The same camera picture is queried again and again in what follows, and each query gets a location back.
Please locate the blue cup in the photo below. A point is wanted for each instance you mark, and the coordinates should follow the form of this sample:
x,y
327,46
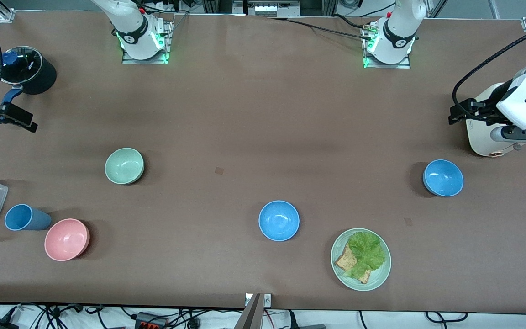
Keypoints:
x,y
28,218

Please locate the white metal bracket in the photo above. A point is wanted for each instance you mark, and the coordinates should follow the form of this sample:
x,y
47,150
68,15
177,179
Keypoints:
x,y
267,300

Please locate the black red power strip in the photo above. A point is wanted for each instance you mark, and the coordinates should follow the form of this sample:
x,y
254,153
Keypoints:
x,y
151,321

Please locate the pink bowl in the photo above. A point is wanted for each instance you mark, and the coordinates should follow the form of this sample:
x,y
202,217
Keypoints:
x,y
66,240

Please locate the brown bread slice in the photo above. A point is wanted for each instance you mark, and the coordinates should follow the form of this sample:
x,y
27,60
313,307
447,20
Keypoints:
x,y
346,262

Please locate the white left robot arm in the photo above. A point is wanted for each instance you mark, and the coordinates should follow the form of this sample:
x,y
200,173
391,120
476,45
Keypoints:
x,y
400,27

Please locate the blue bowl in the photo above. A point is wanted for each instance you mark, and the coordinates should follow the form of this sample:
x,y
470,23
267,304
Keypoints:
x,y
443,178
279,220

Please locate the green bowl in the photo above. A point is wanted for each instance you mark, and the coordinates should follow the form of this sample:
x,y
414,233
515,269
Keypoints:
x,y
124,166

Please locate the grey metal beam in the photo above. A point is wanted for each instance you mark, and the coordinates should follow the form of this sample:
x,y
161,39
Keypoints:
x,y
250,315

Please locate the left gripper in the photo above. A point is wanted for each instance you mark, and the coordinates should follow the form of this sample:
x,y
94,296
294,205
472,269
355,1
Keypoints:
x,y
491,105

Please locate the cream white toaster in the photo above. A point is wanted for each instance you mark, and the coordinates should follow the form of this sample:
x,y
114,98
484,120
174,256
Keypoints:
x,y
482,141

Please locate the black power adapter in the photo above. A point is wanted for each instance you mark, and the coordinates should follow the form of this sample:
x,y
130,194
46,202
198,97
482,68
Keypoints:
x,y
0,325

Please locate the grey control box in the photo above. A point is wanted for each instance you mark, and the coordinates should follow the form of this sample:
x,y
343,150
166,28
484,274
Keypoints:
x,y
270,8

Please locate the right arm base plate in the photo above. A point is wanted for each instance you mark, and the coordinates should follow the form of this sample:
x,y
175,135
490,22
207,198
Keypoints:
x,y
144,61

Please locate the green lettuce leaf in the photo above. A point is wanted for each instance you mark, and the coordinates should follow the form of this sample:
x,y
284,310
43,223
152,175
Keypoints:
x,y
368,251

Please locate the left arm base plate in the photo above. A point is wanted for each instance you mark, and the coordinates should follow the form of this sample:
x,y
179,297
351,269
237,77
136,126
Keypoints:
x,y
400,66

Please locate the green plate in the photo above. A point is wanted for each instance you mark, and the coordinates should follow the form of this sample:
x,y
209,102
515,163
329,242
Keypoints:
x,y
380,276

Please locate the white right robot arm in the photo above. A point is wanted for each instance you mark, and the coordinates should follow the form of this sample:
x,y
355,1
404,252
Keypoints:
x,y
135,27

